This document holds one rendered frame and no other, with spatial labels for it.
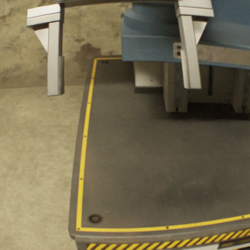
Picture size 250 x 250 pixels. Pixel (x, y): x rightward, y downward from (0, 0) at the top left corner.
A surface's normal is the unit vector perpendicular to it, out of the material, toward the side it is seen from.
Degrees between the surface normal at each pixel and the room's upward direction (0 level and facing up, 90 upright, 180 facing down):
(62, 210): 0
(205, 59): 90
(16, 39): 90
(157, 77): 90
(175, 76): 90
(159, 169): 0
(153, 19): 23
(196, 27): 66
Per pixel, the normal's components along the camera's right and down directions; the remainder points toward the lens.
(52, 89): 0.00, 0.15
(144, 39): 0.01, 0.55
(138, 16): -0.29, -0.62
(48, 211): -0.01, -0.84
